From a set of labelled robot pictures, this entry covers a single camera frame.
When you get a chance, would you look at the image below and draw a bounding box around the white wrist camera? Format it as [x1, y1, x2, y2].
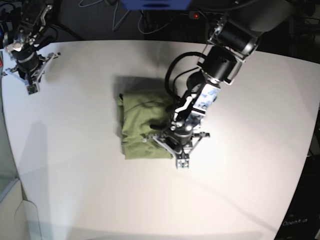
[175, 158, 190, 169]
[26, 82, 40, 95]

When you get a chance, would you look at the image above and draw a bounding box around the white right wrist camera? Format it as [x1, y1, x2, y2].
[26, 82, 40, 95]

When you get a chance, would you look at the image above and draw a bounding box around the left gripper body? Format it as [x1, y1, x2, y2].
[142, 124, 210, 160]

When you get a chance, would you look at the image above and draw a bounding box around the black OpenArm case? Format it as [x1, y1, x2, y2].
[275, 155, 320, 240]

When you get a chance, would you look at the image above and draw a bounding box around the blue box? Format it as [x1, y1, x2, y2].
[121, 0, 192, 11]

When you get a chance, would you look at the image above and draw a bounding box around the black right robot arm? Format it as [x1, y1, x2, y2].
[2, 0, 61, 95]

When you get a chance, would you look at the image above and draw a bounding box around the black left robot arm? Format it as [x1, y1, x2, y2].
[151, 0, 300, 168]

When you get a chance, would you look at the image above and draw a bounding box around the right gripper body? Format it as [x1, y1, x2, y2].
[1, 51, 61, 85]

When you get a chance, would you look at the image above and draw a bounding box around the green T-shirt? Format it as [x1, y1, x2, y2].
[117, 89, 172, 160]

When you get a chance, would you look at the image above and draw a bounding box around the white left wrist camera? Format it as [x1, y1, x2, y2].
[175, 158, 190, 169]

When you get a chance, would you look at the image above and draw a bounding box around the black power strip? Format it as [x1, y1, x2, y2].
[187, 11, 221, 21]

